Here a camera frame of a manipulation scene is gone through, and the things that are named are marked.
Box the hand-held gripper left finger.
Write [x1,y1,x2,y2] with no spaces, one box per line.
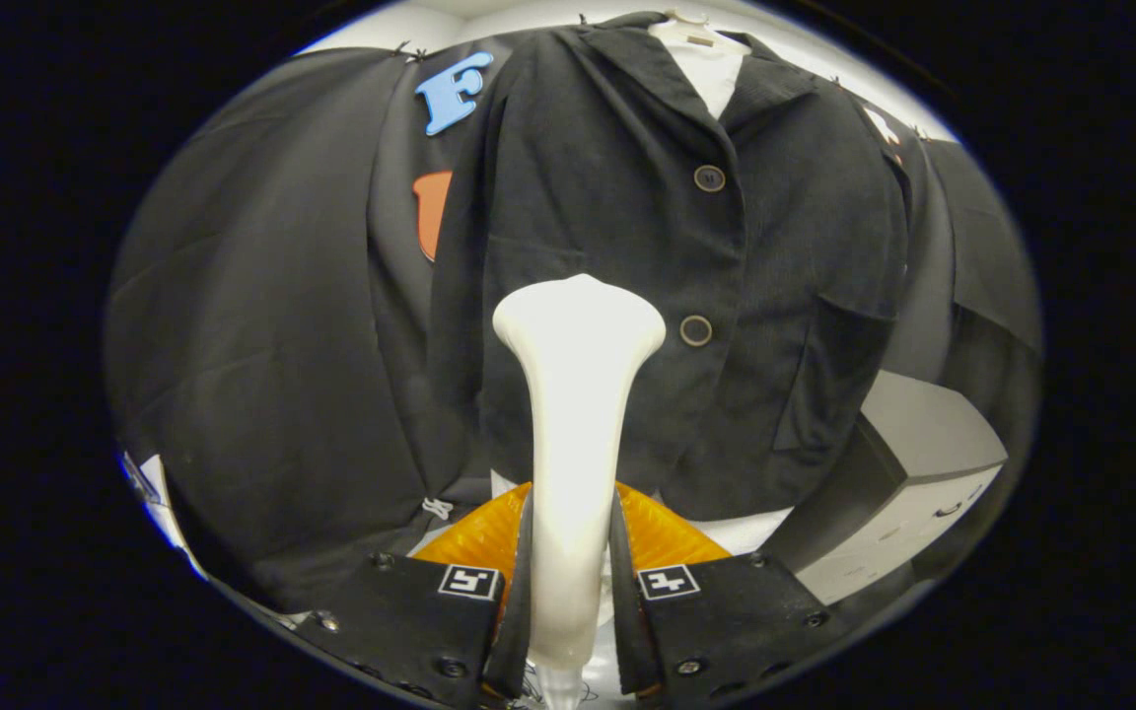
[287,483,536,710]

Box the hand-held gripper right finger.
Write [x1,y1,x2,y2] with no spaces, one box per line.
[610,483,850,707]

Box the white garment steamer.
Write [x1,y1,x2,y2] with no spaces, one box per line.
[492,274,668,710]

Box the black jacket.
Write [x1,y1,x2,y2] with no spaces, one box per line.
[427,12,914,522]

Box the grey cabinet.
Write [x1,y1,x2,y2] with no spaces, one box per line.
[760,370,1009,606]

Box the black backdrop cloth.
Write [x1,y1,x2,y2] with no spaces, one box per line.
[103,35,1042,614]

